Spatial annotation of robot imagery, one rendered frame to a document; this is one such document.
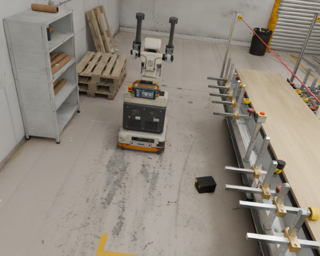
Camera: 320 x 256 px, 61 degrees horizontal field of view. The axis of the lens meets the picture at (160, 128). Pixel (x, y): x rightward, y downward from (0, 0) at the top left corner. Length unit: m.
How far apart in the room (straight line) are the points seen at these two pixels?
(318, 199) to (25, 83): 3.20
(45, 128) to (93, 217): 1.47
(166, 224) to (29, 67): 2.31
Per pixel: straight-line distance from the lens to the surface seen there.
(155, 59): 3.52
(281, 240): 1.85
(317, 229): 2.13
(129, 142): 3.64
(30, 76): 3.58
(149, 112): 3.44
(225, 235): 2.99
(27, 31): 3.39
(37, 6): 3.86
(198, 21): 9.46
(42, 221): 3.02
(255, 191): 2.23
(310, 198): 2.32
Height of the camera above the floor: 2.28
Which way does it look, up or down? 32 degrees down
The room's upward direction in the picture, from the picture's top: 7 degrees clockwise
